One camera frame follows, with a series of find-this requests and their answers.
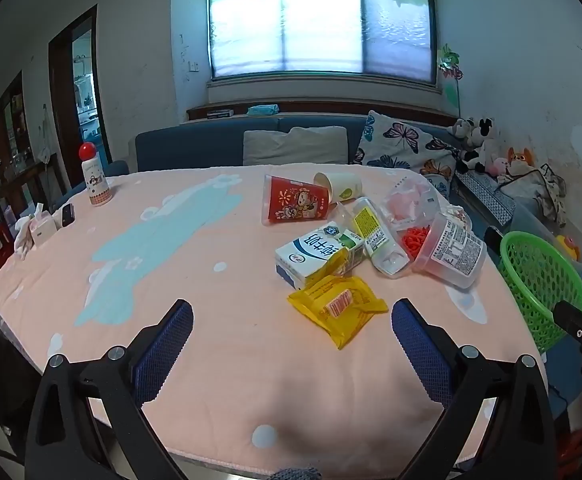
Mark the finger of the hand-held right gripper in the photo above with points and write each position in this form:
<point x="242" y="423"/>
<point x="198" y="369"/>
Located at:
<point x="573" y="316"/>

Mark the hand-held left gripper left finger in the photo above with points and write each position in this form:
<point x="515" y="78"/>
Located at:
<point x="163" y="355"/>

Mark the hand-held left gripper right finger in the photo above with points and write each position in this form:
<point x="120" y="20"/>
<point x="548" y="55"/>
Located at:
<point x="421" y="355"/>

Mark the yellow snack wrapper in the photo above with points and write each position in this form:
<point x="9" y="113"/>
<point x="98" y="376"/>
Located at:
<point x="351" y="320"/>

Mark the green plastic basket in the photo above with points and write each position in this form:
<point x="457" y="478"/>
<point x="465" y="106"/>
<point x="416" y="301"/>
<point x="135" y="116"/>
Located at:
<point x="526" y="235"/>

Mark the clear plastic tub with label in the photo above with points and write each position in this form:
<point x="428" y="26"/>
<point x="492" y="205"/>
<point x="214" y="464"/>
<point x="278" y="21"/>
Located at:
<point x="453" y="252"/>

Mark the clear yellow-label cup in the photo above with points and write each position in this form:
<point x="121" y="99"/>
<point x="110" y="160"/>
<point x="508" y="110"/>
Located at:
<point x="371" y="230"/>

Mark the white and blue milk carton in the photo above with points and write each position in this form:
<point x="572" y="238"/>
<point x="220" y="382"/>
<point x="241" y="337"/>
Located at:
<point x="311" y="255"/>

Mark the clear plastic bag with pink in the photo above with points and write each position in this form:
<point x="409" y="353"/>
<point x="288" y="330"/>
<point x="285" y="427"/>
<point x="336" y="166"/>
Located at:
<point x="406" y="205"/>

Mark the white paper cup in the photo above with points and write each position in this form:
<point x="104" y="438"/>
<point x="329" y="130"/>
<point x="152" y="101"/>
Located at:
<point x="343" y="185"/>

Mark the red printed cup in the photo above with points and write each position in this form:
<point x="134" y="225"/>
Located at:
<point x="296" y="202"/>

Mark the yellow toy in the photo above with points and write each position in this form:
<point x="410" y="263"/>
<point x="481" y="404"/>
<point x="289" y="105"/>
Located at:
<point x="567" y="247"/>

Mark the clear storage box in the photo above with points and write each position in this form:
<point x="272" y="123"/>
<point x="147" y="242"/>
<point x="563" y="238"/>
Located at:
<point x="531" y="217"/>

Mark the beige cloth heap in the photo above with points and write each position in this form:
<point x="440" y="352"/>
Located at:
<point x="546" y="190"/>

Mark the grey patterned mat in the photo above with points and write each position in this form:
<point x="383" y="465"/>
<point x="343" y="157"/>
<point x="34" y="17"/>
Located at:
<point x="486" y="192"/>

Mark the orange fox plush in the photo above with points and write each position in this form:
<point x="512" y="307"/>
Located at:
<point x="519" y="157"/>

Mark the pink plush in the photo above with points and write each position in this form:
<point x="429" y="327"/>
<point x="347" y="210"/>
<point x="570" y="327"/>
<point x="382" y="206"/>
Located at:
<point x="497" y="166"/>

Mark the black phone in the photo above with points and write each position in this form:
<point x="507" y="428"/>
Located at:
<point x="67" y="215"/>

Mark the white tissue box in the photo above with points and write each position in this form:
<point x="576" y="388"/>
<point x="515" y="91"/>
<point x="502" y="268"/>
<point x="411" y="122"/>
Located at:
<point x="41" y="230"/>

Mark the white bottle with red cap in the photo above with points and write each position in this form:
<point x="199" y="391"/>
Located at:
<point x="96" y="185"/>

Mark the black and white cow plush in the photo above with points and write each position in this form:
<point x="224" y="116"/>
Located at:
<point x="481" y="135"/>

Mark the blue sofa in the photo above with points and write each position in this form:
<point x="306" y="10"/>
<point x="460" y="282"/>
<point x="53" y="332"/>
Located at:
<point x="186" y="150"/>

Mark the butterfly print pillow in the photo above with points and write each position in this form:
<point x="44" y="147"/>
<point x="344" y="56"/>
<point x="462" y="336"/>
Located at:
<point x="396" y="140"/>

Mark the grey and white plush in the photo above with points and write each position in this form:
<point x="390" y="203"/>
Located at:
<point x="461" y="127"/>

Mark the beige cushion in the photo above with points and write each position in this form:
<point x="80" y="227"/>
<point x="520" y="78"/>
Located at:
<point x="296" y="147"/>

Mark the dark book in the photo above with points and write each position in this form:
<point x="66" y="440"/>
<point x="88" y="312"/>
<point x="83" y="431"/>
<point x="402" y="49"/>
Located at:
<point x="220" y="114"/>

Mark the teal tissue pack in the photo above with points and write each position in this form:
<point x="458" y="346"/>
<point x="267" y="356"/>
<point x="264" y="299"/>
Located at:
<point x="263" y="109"/>

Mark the dark wooden cabinet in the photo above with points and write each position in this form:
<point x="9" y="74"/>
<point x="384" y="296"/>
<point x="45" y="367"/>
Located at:
<point x="16" y="125"/>

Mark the colourful pinwheel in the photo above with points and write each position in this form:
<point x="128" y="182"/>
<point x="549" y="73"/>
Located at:
<point x="448" y="62"/>

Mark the window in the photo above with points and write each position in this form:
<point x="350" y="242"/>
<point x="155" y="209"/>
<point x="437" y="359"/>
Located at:
<point x="321" y="20"/>

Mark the dark wooden door frame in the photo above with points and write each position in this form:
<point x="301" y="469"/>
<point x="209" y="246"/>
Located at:
<point x="56" y="110"/>

